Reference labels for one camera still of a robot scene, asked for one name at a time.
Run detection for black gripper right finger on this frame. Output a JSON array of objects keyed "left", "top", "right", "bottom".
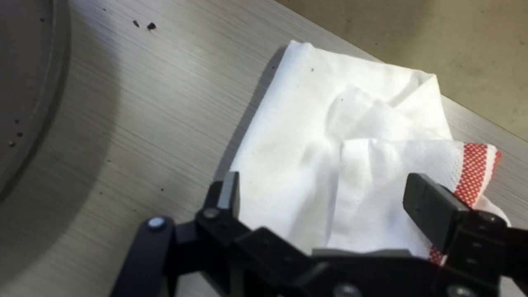
[{"left": 403, "top": 172, "right": 508, "bottom": 271}]

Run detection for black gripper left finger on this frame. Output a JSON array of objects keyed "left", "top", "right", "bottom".
[{"left": 201, "top": 170, "right": 241, "bottom": 221}]

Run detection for white towel red stripes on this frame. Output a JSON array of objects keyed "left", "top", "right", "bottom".
[{"left": 228, "top": 38, "right": 512, "bottom": 267}]

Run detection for dark nonstick frying pan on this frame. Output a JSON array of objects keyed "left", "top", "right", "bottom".
[{"left": 0, "top": 0, "right": 73, "bottom": 203}]

